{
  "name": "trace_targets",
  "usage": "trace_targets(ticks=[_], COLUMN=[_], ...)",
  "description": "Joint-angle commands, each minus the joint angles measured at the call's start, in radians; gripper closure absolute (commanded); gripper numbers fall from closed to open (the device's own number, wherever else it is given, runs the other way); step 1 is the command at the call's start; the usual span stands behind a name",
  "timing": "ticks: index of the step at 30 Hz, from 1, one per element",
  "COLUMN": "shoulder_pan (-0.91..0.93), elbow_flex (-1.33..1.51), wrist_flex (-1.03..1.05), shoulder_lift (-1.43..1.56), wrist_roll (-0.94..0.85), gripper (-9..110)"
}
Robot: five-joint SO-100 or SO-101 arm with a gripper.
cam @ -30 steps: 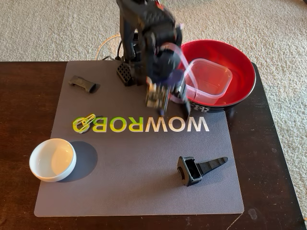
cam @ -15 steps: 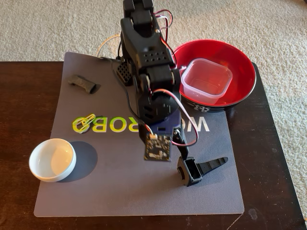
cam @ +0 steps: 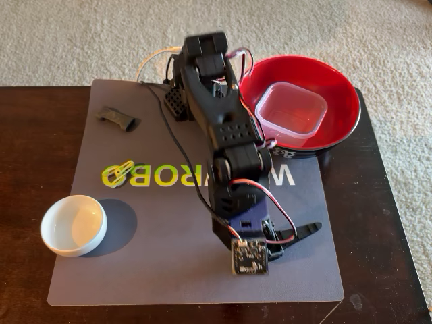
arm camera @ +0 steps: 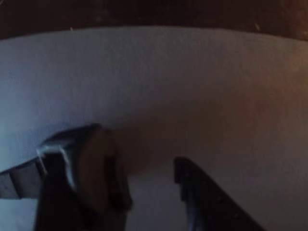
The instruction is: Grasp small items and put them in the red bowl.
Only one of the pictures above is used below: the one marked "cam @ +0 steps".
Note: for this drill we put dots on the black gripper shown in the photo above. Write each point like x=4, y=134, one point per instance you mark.
x=274, y=236

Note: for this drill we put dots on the black printed gripper part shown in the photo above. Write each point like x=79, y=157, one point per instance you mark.
x=297, y=233

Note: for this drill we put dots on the clear plastic container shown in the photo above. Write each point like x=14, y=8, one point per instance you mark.
x=290, y=114

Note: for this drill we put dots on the black ribbed plastic piece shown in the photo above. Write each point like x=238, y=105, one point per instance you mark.
x=114, y=117

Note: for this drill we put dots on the small white bowl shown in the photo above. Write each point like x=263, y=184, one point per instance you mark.
x=72, y=226

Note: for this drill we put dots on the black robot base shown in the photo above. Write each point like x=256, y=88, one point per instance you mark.
x=175, y=103

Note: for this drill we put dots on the red bowl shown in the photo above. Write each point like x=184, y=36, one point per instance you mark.
x=337, y=87

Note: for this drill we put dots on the grey WOWROBO mat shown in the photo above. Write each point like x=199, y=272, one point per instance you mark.
x=152, y=236

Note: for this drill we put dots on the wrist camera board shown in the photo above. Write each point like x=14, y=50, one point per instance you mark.
x=249, y=256

